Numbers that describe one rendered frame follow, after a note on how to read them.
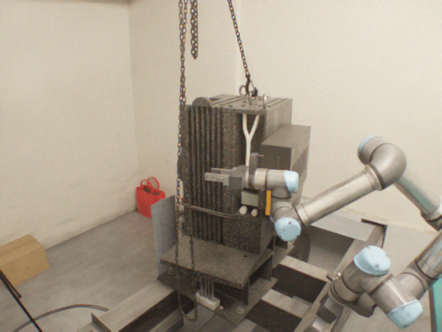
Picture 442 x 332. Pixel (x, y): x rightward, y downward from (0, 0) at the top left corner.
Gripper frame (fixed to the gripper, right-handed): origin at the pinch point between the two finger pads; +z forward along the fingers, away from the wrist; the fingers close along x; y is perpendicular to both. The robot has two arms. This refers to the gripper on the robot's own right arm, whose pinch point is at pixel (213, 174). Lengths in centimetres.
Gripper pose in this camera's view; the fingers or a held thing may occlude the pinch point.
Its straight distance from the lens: 118.4
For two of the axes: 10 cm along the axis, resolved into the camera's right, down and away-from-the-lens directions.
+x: 3.4, -2.8, 9.0
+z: -9.4, -0.8, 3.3
